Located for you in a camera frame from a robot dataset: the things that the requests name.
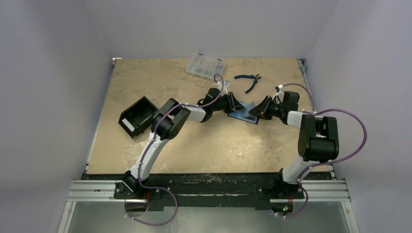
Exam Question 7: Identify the black aluminium mounting rail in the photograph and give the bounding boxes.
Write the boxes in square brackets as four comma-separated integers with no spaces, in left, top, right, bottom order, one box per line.
[68,172,350,211]

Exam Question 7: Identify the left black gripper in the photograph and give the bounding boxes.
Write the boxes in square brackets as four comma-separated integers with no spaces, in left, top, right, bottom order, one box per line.
[211,93,245,114]

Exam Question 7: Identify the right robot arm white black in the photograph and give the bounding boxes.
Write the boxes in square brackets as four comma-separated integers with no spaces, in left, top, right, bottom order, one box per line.
[249,91,339,198]

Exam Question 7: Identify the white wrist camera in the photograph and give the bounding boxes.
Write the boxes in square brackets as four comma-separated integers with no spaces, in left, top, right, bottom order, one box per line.
[272,85,284,102]
[218,80,231,96]

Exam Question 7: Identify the blue handled pliers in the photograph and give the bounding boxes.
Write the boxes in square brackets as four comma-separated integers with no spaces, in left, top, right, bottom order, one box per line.
[234,74,262,95]

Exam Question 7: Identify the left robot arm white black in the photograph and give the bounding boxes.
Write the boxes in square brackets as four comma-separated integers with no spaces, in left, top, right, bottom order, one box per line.
[119,88,245,199]

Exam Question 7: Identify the clear plastic organizer box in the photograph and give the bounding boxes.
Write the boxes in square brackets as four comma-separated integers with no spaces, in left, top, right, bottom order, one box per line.
[186,54,225,81]

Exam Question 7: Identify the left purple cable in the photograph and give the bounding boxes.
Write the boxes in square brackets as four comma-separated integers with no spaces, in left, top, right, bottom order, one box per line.
[123,74,179,226]

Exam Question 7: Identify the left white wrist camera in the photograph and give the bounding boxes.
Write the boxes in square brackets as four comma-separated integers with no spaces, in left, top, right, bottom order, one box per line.
[218,80,231,96]

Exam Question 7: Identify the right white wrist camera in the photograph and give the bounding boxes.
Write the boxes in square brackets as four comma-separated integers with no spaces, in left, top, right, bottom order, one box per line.
[272,85,284,102]

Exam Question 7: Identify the black card tray box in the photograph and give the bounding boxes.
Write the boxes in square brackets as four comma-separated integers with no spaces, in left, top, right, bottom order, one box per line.
[118,96,158,138]

